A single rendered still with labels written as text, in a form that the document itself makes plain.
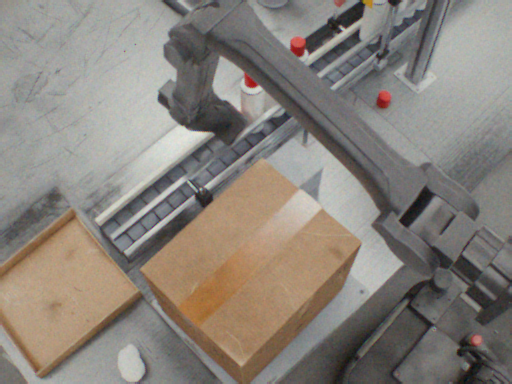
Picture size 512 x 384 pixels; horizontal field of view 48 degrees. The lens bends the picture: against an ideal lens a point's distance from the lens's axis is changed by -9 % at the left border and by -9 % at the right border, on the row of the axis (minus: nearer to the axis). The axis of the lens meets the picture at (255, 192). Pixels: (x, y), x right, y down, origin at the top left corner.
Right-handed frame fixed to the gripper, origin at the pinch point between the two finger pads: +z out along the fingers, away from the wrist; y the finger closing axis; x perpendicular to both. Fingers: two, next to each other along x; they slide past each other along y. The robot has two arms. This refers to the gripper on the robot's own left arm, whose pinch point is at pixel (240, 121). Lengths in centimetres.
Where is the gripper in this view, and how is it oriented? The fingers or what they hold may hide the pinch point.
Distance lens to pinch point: 138.5
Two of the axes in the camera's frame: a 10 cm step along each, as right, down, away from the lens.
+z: 4.5, -0.6, 8.9
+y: -6.8, -6.6, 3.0
